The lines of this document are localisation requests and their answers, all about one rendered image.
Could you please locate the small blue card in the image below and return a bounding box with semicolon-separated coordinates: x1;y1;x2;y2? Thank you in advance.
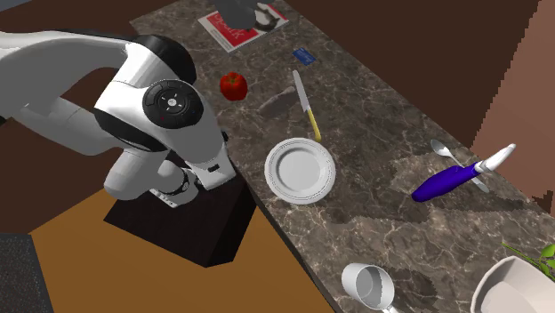
292;47;318;67

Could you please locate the dark robot stand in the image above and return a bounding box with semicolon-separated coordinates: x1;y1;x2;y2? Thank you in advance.
102;171;258;269

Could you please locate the red apple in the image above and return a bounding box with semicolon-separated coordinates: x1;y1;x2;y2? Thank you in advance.
219;71;249;102

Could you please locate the yellow-handled knife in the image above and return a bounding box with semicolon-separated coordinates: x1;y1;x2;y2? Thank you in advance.
292;69;323;143

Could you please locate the silver spoon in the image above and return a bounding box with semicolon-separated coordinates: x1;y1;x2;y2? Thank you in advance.
430;139;490;194

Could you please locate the white cup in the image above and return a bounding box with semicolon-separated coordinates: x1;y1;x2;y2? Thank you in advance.
341;262;402;313

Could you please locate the red and white magazine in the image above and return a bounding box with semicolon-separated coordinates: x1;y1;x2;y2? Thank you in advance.
197;2;290;54

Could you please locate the white plate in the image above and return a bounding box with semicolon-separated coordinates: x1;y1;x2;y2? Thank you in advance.
264;137;337;205

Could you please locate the blue tool with white tip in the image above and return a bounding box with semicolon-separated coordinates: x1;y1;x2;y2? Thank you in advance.
410;143;518;204

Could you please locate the white pot with green plant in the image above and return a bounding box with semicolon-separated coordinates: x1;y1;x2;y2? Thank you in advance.
470;242;555;313

